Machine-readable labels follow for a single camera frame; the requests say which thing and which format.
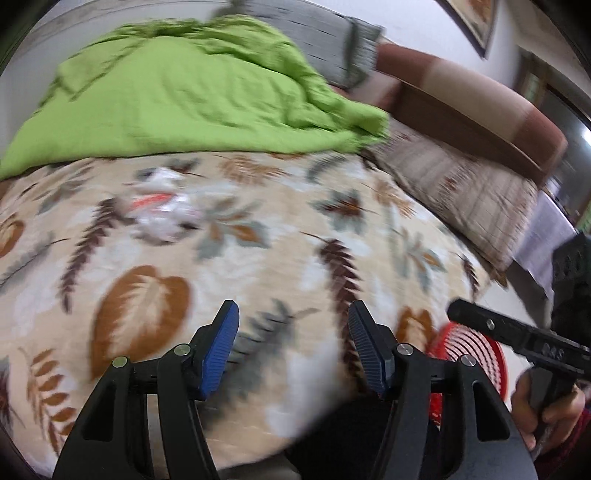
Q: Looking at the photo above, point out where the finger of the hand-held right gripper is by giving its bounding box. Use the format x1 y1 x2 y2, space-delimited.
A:
447 299 536 356

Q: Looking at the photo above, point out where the red plastic mesh basket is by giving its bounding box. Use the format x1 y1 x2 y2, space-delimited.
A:
425 322 509 428

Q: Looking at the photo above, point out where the gray quilted pillow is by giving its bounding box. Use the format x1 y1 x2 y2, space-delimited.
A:
208 0 386 89

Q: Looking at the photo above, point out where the dark framed wall picture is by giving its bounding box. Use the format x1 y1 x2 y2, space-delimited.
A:
436 0 499 61

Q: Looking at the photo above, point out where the striped floral pillow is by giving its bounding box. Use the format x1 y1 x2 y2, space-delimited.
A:
365 122 541 274

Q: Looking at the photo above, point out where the green quilt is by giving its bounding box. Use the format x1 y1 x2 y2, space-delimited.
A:
0 14 391 182

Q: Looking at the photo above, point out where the brown and beige headboard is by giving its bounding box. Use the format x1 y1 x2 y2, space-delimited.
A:
376 44 570 186

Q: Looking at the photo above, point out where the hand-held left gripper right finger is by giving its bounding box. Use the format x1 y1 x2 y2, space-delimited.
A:
347 299 539 480

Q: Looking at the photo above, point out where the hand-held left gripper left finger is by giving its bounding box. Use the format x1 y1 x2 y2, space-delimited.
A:
53 299 241 480

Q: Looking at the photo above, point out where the person's right hand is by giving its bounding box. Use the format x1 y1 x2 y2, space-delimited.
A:
512 369 587 455

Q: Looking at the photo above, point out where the dark wooden door frame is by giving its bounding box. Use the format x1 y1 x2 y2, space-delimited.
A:
512 46 591 144

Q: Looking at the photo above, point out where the clear plastic bag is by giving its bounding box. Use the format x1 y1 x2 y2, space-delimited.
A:
131 198 205 244

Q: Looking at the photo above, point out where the white paper scrap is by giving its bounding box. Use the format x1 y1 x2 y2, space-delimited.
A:
137 167 185 191

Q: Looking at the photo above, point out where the leaf-print blanket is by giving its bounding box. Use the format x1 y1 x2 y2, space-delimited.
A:
0 152 497 480

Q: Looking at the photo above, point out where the pale lavender cloth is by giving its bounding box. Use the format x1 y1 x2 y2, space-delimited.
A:
515 191 578 296

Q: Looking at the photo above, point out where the person's right forearm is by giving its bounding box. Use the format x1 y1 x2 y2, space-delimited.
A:
531 406 591 467

